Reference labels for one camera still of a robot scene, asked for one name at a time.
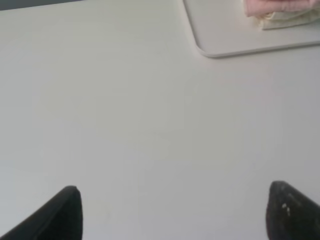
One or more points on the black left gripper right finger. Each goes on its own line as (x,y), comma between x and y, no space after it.
(291,215)

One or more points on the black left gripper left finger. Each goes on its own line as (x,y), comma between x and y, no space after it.
(61,218)

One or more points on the cream white towel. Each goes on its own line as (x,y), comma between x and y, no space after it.
(279,20)

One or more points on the pink towel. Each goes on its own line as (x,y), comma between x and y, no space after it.
(260,7)

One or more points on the white rectangular plastic tray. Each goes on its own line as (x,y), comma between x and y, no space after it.
(220,29)

